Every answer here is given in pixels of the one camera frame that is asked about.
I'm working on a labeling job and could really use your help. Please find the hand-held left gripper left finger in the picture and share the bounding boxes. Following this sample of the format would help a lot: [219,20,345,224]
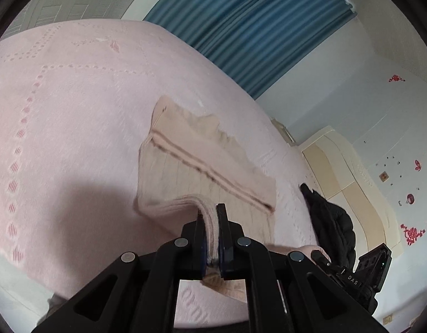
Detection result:
[31,213,218,333]

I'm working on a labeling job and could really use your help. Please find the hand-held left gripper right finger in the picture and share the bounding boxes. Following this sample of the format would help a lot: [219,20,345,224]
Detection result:
[216,203,388,333]

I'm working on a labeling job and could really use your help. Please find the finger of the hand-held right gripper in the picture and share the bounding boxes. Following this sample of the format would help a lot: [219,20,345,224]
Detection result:
[311,250,334,275]

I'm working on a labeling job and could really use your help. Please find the pink knit sweater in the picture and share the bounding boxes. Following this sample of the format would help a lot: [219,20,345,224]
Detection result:
[135,95,330,285]

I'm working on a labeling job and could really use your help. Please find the black puffer jacket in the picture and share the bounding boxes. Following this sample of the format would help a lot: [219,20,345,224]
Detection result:
[299,182,357,272]

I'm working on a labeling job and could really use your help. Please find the cream wooden headboard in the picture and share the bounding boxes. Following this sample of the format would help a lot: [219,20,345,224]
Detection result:
[300,125,403,255]

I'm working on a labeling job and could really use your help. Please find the bed with pink sheet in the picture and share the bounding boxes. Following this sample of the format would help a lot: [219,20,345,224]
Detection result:
[0,19,326,330]

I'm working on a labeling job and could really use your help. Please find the blue curtain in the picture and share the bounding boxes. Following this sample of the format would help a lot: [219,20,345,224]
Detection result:
[142,0,358,101]

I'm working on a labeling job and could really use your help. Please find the white wardrobe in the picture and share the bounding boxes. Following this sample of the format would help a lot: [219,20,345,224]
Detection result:
[1,0,190,39]

